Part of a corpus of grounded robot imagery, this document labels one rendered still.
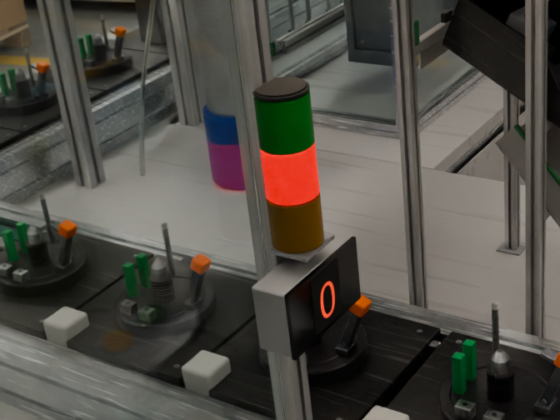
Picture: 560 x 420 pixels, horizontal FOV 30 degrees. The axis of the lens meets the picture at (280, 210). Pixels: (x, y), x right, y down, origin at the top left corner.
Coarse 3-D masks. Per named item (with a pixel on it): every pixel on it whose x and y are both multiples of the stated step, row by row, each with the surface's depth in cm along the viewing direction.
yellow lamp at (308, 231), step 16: (272, 208) 95; (288, 208) 94; (304, 208) 94; (320, 208) 96; (272, 224) 96; (288, 224) 95; (304, 224) 95; (320, 224) 97; (272, 240) 97; (288, 240) 96; (304, 240) 96; (320, 240) 97
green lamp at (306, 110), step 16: (304, 96) 91; (256, 112) 92; (272, 112) 90; (288, 112) 90; (304, 112) 91; (272, 128) 91; (288, 128) 91; (304, 128) 91; (272, 144) 92; (288, 144) 91; (304, 144) 92
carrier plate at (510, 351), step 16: (448, 336) 133; (464, 336) 132; (432, 352) 130; (448, 352) 129; (480, 352) 129; (512, 352) 128; (528, 352) 128; (432, 368) 127; (448, 368) 127; (544, 368) 125; (416, 384) 124; (432, 384) 124; (400, 400) 122; (416, 400) 122; (432, 400) 121; (416, 416) 119; (432, 416) 119
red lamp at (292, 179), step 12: (264, 156) 93; (276, 156) 92; (288, 156) 92; (300, 156) 92; (312, 156) 93; (264, 168) 94; (276, 168) 93; (288, 168) 92; (300, 168) 93; (312, 168) 94; (264, 180) 95; (276, 180) 93; (288, 180) 93; (300, 180) 93; (312, 180) 94; (276, 192) 94; (288, 192) 94; (300, 192) 94; (312, 192) 94; (288, 204) 94
